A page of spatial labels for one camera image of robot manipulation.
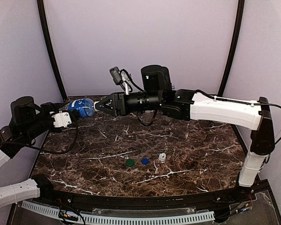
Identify clear bottle blue label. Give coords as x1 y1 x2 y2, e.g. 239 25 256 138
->
60 98 95 118

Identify green bottle cap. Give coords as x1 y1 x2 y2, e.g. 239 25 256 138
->
126 158 135 167

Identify white sport bottle cap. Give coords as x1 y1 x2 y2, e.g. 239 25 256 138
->
158 152 166 162

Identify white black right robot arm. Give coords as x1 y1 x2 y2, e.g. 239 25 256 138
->
94 65 277 188

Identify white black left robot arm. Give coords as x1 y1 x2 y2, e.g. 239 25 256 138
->
0 96 79 209

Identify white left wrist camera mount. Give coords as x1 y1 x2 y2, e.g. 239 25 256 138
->
51 112 72 128

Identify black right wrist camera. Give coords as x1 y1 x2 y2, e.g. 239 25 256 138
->
109 67 146 94

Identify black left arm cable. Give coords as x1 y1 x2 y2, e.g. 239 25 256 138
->
0 124 79 155

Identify black left frame post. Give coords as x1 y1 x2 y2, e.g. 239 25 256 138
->
37 0 67 101

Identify black frame post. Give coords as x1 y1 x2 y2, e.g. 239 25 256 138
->
37 0 67 101
217 0 245 97

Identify black right table rail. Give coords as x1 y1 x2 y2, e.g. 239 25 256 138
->
231 124 260 183

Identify black table rail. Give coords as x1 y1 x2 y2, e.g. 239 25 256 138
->
35 180 272 218
231 124 260 183

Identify white slotted cable duct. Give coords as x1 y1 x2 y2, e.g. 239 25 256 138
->
22 201 215 225

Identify black right frame post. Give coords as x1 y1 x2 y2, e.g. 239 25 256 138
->
217 0 245 97

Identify black front table rail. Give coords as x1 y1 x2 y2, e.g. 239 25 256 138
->
35 180 272 218

